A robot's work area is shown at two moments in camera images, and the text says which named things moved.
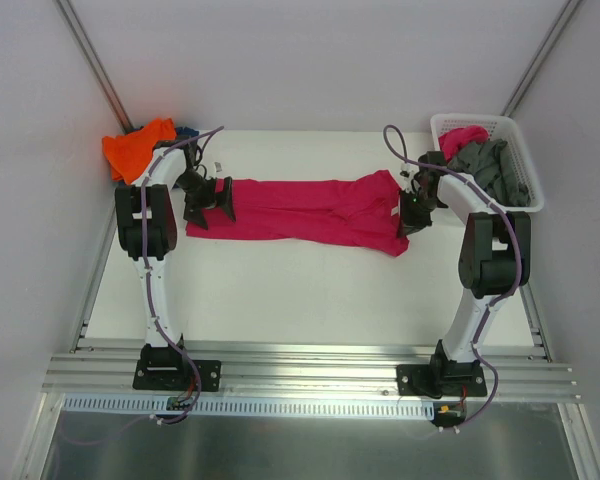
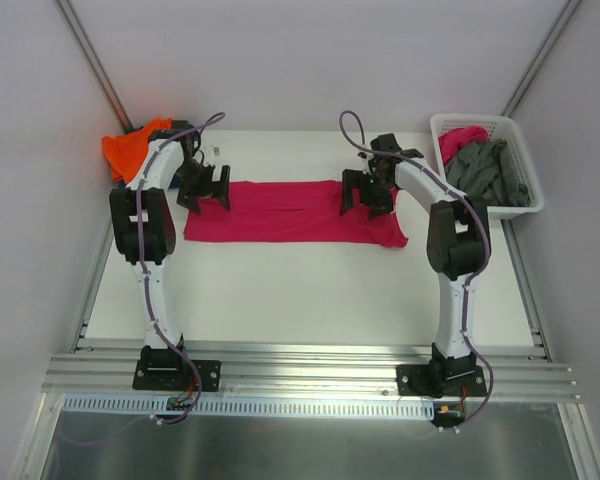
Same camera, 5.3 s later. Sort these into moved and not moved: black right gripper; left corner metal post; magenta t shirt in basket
Moved: black right gripper
Not moved: magenta t shirt in basket; left corner metal post
